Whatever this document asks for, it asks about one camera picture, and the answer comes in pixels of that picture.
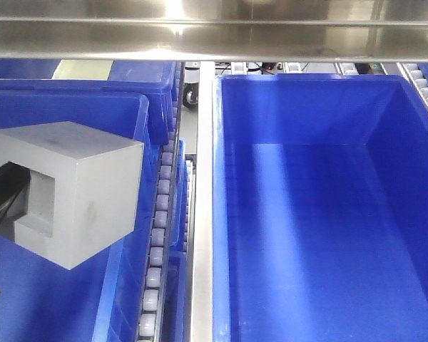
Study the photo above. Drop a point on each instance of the black caster wheel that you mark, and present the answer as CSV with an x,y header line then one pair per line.
x,y
190,95

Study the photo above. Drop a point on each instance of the stainless steel shelf beam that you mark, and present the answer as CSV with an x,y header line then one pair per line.
x,y
320,31

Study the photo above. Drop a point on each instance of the steel divider rail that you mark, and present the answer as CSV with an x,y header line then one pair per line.
x,y
201,305

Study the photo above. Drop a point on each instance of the large blue target bin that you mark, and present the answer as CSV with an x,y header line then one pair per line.
x,y
320,209

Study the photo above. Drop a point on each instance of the gray hollow cube base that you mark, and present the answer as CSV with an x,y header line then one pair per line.
x,y
83,192

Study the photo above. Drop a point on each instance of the white roller conveyor track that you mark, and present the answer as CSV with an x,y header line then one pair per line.
x,y
153,299

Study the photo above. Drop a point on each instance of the white roller track right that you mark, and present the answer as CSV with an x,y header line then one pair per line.
x,y
415,76

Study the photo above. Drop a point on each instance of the blue bin at left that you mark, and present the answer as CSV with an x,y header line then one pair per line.
x,y
98,300

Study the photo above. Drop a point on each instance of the blue bin behind left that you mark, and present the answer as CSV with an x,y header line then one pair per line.
x,y
154,79

